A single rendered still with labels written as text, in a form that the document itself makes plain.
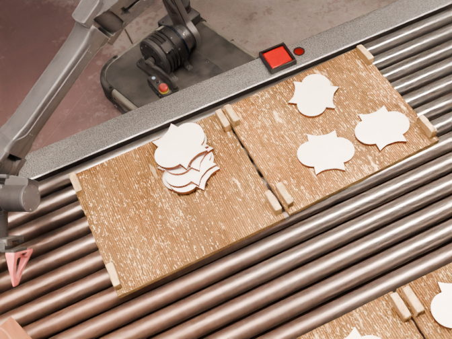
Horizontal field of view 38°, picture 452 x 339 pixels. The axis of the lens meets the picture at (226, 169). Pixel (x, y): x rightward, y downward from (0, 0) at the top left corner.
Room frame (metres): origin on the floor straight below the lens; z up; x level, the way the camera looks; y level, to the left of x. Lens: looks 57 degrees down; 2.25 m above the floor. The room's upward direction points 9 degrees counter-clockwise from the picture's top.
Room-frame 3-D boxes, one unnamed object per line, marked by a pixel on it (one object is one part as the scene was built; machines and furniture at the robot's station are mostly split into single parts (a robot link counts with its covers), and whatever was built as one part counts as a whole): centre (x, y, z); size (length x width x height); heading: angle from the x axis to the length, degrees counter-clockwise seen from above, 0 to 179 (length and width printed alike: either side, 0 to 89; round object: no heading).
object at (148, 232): (0.81, 0.13, 0.93); 0.41 x 0.35 x 0.02; 108
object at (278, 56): (1.20, -0.19, 0.92); 0.06 x 0.06 x 0.01; 17
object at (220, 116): (1.00, -0.01, 0.95); 0.06 x 0.02 x 0.03; 18
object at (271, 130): (0.95, -0.26, 0.93); 0.41 x 0.35 x 0.02; 109
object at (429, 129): (0.88, -0.49, 0.95); 0.06 x 0.02 x 0.03; 19
